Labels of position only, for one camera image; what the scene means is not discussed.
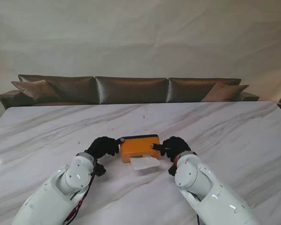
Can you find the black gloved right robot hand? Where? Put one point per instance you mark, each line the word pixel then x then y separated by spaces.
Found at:
pixel 175 146

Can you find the orange plastic tissue box cover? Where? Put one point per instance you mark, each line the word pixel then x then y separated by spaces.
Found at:
pixel 138 146

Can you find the white tissue sheet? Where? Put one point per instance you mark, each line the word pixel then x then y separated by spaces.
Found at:
pixel 144 162

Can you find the brown leather sofa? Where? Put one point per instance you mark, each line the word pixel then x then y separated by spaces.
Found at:
pixel 131 90

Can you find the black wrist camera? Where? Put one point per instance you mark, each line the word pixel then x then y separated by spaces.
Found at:
pixel 100 170
pixel 171 170

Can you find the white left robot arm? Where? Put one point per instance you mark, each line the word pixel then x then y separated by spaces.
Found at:
pixel 58 192

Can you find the brown throw pillow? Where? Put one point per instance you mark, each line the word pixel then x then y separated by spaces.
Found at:
pixel 224 92
pixel 37 90

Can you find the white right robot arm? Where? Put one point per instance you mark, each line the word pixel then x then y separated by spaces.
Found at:
pixel 206 189

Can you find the black tissue box base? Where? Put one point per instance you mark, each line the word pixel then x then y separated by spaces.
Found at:
pixel 139 136

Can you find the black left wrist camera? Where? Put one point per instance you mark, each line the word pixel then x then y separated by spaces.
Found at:
pixel 100 170

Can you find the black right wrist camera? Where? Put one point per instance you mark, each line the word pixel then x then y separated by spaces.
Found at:
pixel 171 170

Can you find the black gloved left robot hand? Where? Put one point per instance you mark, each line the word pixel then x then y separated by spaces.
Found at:
pixel 103 146

